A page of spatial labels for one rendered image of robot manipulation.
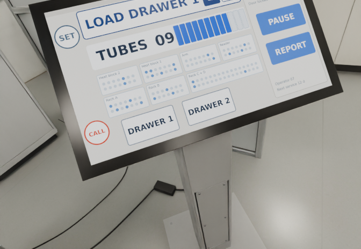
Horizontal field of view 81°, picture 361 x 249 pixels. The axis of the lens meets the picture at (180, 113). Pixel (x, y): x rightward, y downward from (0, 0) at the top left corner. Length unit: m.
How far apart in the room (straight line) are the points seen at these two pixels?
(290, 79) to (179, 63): 0.22
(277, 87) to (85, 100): 0.35
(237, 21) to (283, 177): 1.23
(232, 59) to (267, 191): 1.14
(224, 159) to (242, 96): 0.28
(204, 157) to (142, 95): 0.30
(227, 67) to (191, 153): 0.26
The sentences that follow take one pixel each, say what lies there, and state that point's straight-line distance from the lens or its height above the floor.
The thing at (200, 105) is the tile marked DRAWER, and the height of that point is 1.01.
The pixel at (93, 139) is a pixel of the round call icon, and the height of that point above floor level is 1.01.
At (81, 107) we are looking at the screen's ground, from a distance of 0.39.
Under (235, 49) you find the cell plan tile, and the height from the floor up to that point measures 1.07.
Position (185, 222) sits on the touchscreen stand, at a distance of 1.32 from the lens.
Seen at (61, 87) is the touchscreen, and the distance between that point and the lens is 0.40.
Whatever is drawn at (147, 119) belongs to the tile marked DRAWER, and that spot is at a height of 1.01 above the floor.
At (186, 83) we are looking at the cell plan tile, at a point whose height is 1.04.
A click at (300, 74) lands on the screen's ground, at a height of 1.01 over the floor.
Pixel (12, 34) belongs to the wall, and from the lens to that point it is 3.82.
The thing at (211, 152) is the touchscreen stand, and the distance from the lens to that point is 0.60.
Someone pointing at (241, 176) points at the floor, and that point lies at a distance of 1.50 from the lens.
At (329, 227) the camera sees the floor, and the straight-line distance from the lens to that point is 1.45.
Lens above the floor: 1.24
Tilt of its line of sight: 38 degrees down
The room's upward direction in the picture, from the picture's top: 11 degrees counter-clockwise
